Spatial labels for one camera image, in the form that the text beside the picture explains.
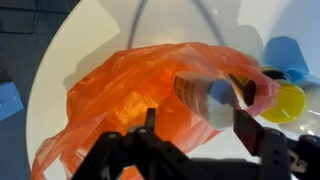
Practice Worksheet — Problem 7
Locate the blue black robot base stand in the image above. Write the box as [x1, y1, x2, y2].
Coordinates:
[0, 81, 25, 122]

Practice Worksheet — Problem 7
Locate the orange plastic bag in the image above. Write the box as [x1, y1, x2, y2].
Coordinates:
[30, 41, 281, 180]

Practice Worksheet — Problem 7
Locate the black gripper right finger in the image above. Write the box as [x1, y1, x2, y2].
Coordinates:
[232, 109, 320, 180]

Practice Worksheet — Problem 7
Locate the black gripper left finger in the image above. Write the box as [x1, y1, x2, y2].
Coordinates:
[71, 107, 215, 180]

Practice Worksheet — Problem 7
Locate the long white container with barcode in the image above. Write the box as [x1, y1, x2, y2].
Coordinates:
[172, 70, 240, 131]

